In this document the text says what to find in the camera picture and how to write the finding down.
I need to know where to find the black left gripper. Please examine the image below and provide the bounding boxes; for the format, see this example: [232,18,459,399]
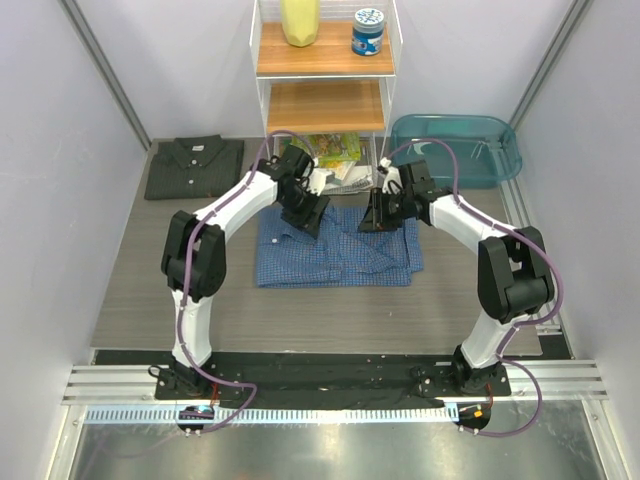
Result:
[280,185,331,239]

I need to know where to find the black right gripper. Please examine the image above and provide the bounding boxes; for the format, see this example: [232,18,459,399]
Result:
[358,188,413,234]

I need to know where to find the blue plaid long sleeve shirt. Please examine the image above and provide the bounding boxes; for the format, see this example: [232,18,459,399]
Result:
[255,206,424,289]

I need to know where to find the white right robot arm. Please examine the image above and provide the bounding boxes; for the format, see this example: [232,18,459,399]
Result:
[359,159,556,395]

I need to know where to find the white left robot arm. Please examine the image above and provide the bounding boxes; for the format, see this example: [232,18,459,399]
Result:
[158,145,329,399]

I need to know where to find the stack of books and papers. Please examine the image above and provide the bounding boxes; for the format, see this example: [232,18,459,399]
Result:
[323,133,375,195]

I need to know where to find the green picture book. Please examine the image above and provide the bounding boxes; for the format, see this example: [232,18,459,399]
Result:
[290,133,361,168]

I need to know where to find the folded dark grey shirt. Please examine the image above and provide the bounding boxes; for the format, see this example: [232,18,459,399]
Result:
[144,135,245,201]

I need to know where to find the teal plastic basin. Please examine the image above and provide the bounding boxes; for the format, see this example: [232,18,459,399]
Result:
[389,114,522,189]

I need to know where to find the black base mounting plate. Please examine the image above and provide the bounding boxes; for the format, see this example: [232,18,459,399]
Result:
[95,350,511,410]

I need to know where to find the blue jar with lid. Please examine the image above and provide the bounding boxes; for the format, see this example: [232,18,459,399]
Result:
[351,8,385,56]

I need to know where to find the yellow vase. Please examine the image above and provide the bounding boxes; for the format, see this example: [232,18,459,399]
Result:
[280,0,320,47]

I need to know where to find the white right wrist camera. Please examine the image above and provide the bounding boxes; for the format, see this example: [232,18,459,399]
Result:
[377,157,402,194]

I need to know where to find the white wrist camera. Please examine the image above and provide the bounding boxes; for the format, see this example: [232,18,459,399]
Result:
[307,168,334,195]
[377,157,402,194]

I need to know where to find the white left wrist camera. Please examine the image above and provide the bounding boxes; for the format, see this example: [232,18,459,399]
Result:
[307,168,334,195]

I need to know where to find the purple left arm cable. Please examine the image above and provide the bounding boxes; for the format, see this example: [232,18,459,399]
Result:
[174,130,321,434]

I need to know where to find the white wire wooden shelf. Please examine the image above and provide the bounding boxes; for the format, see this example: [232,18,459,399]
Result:
[249,1,403,188]

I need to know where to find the white slotted cable duct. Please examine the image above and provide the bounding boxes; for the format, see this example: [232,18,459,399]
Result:
[84,403,459,425]

